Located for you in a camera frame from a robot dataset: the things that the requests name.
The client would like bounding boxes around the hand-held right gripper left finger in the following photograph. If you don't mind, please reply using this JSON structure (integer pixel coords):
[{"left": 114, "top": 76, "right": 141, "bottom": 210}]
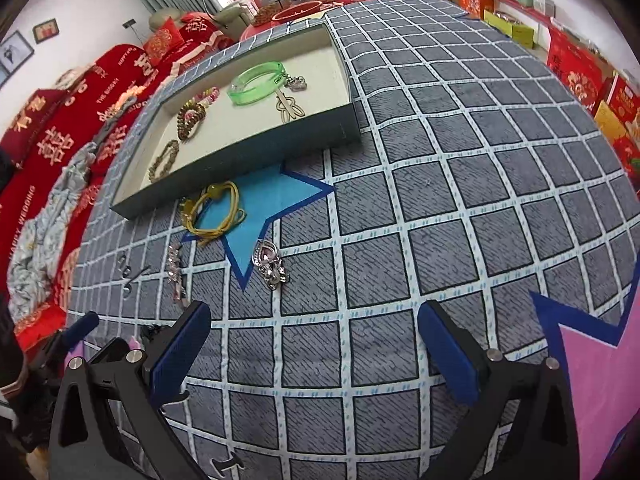
[{"left": 47, "top": 301, "right": 213, "bottom": 480}]

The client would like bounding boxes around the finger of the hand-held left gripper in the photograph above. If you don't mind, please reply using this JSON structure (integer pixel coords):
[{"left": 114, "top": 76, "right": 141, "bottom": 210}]
[
  {"left": 140, "top": 324, "right": 174, "bottom": 356},
  {"left": 30, "top": 311, "right": 101, "bottom": 387}
]

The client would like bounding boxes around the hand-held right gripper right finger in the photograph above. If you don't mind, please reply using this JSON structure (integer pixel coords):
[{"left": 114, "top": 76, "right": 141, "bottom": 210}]
[{"left": 417, "top": 300, "right": 582, "bottom": 480}]

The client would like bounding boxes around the grey-blue shallow tray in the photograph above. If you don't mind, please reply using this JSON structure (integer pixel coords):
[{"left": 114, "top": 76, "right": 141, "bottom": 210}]
[{"left": 110, "top": 24, "right": 362, "bottom": 220}]

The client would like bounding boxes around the green translucent bangle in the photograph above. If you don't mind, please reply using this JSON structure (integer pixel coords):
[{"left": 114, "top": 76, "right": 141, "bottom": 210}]
[{"left": 227, "top": 61, "right": 286, "bottom": 107}]

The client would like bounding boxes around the light blue crumpled cloth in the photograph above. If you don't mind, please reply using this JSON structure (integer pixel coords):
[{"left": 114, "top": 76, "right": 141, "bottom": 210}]
[{"left": 7, "top": 144, "right": 102, "bottom": 312}]

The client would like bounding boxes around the grey checked blanket with stars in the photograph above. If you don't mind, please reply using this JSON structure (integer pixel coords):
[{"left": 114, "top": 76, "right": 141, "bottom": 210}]
[{"left": 65, "top": 0, "right": 640, "bottom": 480}]

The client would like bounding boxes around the red sofa with printed cover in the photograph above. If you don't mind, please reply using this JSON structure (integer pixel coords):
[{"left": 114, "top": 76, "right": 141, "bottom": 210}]
[{"left": 0, "top": 10, "right": 236, "bottom": 351}]

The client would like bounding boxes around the red printed pillow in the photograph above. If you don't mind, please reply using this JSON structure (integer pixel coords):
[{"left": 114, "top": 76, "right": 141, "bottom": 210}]
[{"left": 0, "top": 89, "right": 67, "bottom": 162}]

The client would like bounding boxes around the yellow tomato print box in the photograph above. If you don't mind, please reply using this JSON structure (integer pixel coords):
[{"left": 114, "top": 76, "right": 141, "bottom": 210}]
[{"left": 593, "top": 101, "right": 640, "bottom": 162}]

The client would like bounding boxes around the red embroidered cushion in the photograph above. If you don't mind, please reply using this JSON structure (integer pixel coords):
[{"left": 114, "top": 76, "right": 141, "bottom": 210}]
[{"left": 147, "top": 17, "right": 184, "bottom": 64}]

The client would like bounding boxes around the large red gift box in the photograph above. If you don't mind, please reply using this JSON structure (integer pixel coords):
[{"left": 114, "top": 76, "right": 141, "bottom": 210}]
[{"left": 547, "top": 27, "right": 614, "bottom": 112}]

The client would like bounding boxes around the orange waffle snack box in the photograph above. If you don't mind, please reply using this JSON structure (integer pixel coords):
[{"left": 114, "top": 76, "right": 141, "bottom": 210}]
[{"left": 607, "top": 74, "right": 640, "bottom": 122}]

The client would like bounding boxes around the pale green armchair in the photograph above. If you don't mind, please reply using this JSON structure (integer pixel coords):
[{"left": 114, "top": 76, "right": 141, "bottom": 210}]
[{"left": 149, "top": 2, "right": 257, "bottom": 42}]

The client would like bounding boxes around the yellow-green gift box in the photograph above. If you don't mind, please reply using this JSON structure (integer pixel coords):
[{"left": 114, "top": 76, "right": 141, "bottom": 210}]
[{"left": 483, "top": 10, "right": 536, "bottom": 49}]

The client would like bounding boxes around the orange-red gift box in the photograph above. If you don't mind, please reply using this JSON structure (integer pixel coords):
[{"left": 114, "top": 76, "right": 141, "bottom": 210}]
[{"left": 457, "top": 0, "right": 496, "bottom": 21}]

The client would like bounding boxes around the red bowl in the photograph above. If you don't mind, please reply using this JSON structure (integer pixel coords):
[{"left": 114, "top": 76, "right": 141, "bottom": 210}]
[{"left": 272, "top": 1, "right": 324, "bottom": 21}]

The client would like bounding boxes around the silver chain bracelet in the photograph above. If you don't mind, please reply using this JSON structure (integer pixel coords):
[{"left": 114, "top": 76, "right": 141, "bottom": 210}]
[{"left": 167, "top": 244, "right": 190, "bottom": 306}]

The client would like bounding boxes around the yellow cord necklace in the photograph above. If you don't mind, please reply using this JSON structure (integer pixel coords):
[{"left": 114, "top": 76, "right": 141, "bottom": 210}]
[{"left": 180, "top": 181, "right": 247, "bottom": 247}]

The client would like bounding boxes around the dark framed wall picture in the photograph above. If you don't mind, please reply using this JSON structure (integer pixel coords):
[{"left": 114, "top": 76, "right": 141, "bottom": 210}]
[{"left": 0, "top": 31, "right": 35, "bottom": 76}]

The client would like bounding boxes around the small red photo frame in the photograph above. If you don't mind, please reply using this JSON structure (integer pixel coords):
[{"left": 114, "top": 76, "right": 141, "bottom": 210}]
[{"left": 33, "top": 18, "right": 60, "bottom": 44}]

